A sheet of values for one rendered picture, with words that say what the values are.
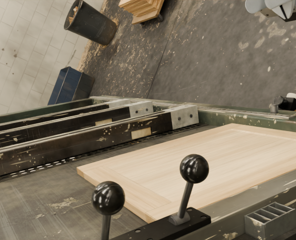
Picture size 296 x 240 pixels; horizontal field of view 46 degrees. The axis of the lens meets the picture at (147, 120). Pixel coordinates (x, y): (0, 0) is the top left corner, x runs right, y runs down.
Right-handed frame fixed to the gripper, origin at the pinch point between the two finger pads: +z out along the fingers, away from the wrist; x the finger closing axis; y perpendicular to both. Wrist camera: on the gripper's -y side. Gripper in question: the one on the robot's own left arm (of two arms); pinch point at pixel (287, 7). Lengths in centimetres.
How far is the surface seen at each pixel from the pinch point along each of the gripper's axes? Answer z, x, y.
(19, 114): 19, -187, 27
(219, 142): 36, -39, 1
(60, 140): 13, -71, 31
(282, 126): 44, -32, -16
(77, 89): 90, -452, -73
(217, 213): 17.8, -2.4, 27.7
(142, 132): 32, -72, 8
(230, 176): 27.6, -16.7, 15.3
